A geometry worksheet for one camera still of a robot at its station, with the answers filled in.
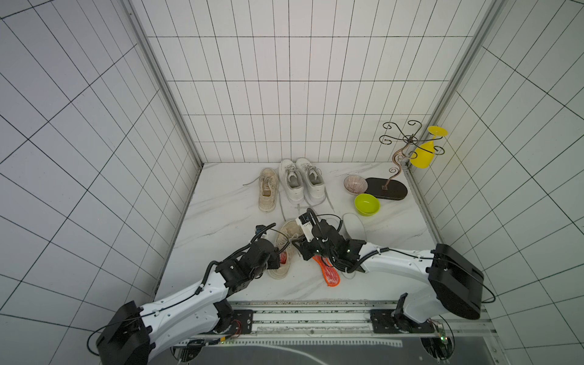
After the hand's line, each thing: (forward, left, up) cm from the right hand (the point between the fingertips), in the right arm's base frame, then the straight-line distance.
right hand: (294, 234), depth 83 cm
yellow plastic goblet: (+25, -47, +19) cm, 56 cm away
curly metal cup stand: (+30, -44, +20) cm, 57 cm away
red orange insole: (-7, +4, -6) cm, 10 cm away
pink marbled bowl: (+33, -28, -9) cm, 44 cm away
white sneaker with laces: (+30, -6, -3) cm, 30 cm away
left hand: (-6, +7, -4) cm, 10 cm away
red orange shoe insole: (-11, -15, -10) cm, 21 cm away
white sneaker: (+29, +3, -4) cm, 29 cm away
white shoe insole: (-10, -21, -11) cm, 26 cm away
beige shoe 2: (+26, +14, -3) cm, 29 cm away
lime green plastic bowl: (+22, -32, -11) cm, 40 cm away
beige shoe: (-10, +2, +9) cm, 13 cm away
